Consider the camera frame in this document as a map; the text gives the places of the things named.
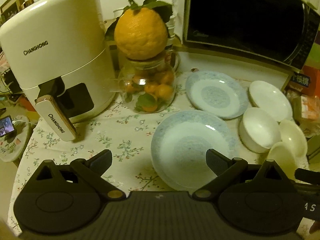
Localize cream bowl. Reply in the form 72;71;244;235
267;141;298;181
279;120;308;158

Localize large white bowl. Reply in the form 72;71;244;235
239;107;281;153

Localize blue patterned plate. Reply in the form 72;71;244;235
151;110;238;192
185;71;249;120

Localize white plate with swirls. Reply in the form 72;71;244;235
248;80;293;122

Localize floral tablecloth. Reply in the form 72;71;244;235
6;71;312;238

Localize plastic bag with orange packs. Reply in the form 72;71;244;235
286;89;319;138

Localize round floral cushion stool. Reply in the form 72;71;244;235
1;115;31;163

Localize small phone screen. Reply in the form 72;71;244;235
0;115;15;137

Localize orange carton box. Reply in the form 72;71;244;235
288;66;319;98

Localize glass jar of small oranges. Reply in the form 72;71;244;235
118;50;176;114

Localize white Changhong air fryer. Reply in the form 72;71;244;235
1;0;116;141

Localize large orange citrus with leaves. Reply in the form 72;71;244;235
105;0;173;61

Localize black microwave oven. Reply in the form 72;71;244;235
184;0;319;69

